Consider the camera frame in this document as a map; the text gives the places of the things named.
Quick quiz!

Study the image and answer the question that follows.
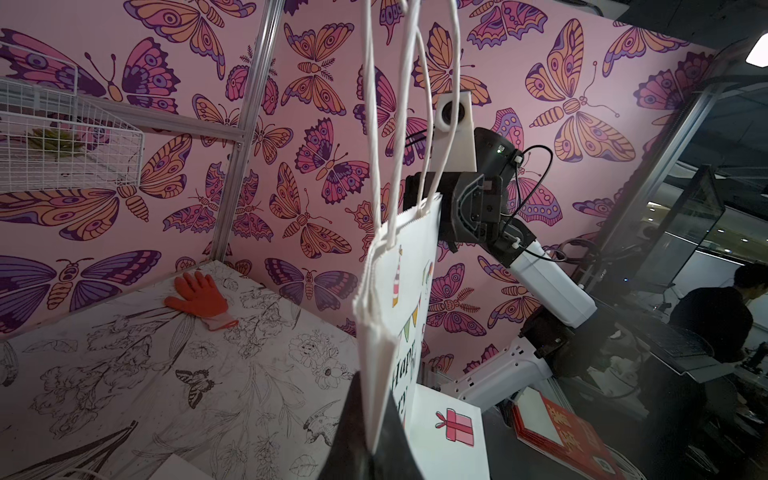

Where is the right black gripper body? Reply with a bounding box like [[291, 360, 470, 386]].
[[403, 172, 510, 246]]

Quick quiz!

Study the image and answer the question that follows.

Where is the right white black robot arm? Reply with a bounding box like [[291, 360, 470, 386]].
[[404, 127, 597, 410]]

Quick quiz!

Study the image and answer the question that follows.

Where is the white wire wall basket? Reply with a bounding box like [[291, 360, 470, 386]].
[[1, 41, 144, 193]]

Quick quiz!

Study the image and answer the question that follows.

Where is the small plant in basket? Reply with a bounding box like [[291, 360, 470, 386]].
[[26, 128, 84, 160]]

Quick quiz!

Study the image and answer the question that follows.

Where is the red printed box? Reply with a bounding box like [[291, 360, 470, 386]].
[[512, 387, 625, 480]]

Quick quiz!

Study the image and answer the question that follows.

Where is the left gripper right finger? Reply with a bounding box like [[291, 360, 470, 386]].
[[377, 413, 423, 480]]

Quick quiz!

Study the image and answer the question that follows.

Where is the red rubber glove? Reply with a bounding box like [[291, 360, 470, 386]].
[[164, 271, 239, 332]]

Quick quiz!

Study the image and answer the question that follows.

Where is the white paper gift bag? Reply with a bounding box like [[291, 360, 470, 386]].
[[149, 455, 212, 480]]

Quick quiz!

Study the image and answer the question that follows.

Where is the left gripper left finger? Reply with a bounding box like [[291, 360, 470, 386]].
[[318, 372, 384, 480]]

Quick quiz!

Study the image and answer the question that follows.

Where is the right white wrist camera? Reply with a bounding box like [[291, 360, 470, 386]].
[[428, 90, 477, 172]]

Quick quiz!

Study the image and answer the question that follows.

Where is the seated person dark shirt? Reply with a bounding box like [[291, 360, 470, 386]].
[[669, 264, 767, 363]]

